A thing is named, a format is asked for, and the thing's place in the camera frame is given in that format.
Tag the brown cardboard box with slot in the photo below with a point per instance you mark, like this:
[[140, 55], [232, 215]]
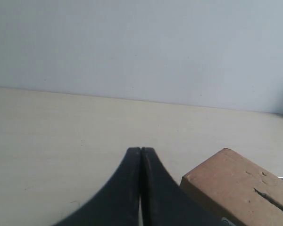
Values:
[[236, 190]]

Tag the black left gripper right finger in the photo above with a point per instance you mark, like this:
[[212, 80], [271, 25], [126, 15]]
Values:
[[163, 202]]

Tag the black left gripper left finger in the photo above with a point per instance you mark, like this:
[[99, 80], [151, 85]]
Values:
[[117, 202]]

